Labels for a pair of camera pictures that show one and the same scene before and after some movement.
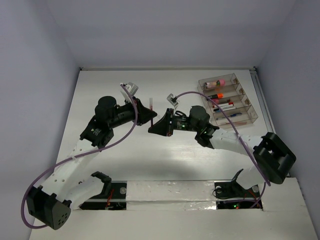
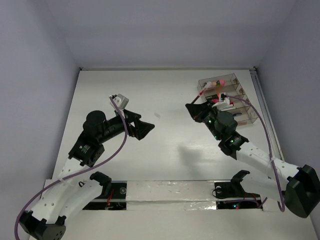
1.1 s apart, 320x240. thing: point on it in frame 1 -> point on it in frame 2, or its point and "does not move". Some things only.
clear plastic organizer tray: x=227 y=92 does not move
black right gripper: x=164 y=125 -> x=196 y=110
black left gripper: x=143 y=114 -> x=141 y=128
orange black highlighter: x=220 y=95 does not move
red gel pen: x=151 y=106 -> x=200 y=93
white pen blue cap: x=225 y=109 does not move
